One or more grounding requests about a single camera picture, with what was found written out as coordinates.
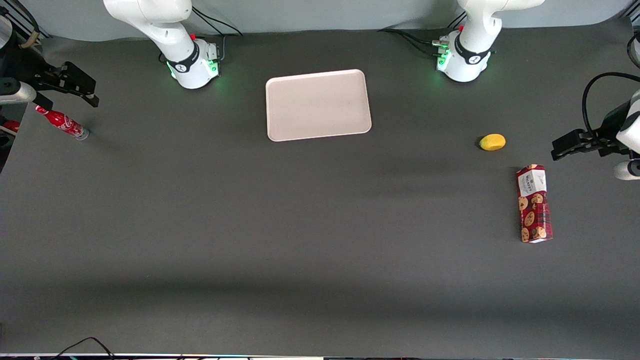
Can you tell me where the black right arm base cable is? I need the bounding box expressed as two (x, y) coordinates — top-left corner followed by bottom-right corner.
(191, 6), (245, 63)

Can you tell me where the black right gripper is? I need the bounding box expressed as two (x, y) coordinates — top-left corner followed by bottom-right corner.
(2, 46), (100, 112)

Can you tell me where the black left arm base cable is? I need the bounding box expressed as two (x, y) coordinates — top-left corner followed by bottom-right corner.
(378, 28), (451, 57)

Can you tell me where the black arm base cable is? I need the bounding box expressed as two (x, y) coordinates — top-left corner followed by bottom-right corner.
(378, 28), (451, 57)
(191, 6), (245, 63)

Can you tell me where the black left gripper cable loop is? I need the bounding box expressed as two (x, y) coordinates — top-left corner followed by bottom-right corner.
(581, 72), (640, 141)

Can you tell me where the red coke bottle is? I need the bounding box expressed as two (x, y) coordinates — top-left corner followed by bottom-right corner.
(34, 104), (90, 141)

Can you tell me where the black metal frame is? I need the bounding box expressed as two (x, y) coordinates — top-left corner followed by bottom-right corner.
(0, 0), (52, 41)

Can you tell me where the yellow lemon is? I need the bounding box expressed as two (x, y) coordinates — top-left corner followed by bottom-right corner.
(478, 133), (507, 152)

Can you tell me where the red tartan cookie box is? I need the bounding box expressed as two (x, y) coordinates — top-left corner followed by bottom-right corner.
(516, 164), (554, 244)

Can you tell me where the thin black table edge cable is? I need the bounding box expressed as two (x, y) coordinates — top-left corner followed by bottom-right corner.
(49, 336), (117, 360)

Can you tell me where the white rectangular tray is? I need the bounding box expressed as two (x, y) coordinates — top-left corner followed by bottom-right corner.
(265, 69), (373, 143)

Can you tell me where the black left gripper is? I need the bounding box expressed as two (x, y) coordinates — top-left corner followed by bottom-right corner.
(551, 99), (633, 161)

